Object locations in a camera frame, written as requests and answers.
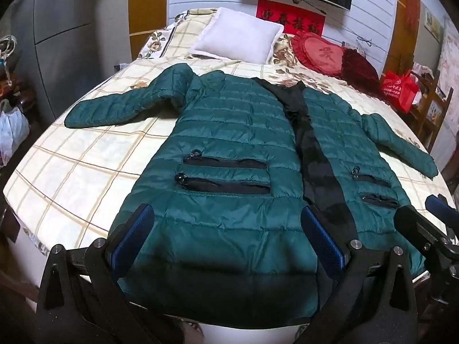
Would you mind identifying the white plastic bag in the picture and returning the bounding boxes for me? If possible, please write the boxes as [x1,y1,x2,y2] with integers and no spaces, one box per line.
[0,100,31,165]

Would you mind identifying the white square pillow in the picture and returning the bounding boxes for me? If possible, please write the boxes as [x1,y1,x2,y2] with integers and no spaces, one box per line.
[192,7,284,64]

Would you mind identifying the dark red velvet cushion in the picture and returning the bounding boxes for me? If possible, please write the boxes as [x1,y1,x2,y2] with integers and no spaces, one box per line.
[339,48,390,101]

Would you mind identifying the framed wall poster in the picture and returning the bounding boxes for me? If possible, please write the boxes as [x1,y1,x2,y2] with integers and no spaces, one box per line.
[424,7,445,42]

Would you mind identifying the bed with floral checked sheet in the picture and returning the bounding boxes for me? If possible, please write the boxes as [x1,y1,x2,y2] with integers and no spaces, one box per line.
[3,7,454,344]

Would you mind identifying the grey wardrobe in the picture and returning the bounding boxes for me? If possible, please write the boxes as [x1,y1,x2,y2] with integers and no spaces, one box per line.
[11,0,131,122]

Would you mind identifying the yellow wooden door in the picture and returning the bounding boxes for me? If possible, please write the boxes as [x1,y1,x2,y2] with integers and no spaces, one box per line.
[128,0,171,61]

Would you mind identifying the red heart-shaped pillow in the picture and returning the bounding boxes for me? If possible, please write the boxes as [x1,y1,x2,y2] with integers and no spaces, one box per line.
[290,32,347,77]

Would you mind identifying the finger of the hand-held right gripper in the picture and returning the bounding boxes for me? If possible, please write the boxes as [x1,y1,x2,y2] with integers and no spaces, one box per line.
[394,205,456,259]
[425,194,459,223]

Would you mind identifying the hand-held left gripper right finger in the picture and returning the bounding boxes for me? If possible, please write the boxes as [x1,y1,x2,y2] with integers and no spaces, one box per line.
[294,206,419,344]

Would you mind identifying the red paper wall banner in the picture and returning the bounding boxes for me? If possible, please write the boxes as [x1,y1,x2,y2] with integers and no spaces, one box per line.
[256,0,326,36]

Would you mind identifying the red shopping bag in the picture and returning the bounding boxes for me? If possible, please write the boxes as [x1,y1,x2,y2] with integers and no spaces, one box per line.
[380,70,420,113]

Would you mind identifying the green quilted puffer jacket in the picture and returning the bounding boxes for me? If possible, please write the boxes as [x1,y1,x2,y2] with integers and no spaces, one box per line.
[65,62,439,325]

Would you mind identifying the wooden chair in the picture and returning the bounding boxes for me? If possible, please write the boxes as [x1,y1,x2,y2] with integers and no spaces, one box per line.
[409,68,454,151]

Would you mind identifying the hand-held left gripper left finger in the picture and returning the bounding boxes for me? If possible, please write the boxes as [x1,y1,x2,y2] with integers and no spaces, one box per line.
[36,203,156,344]

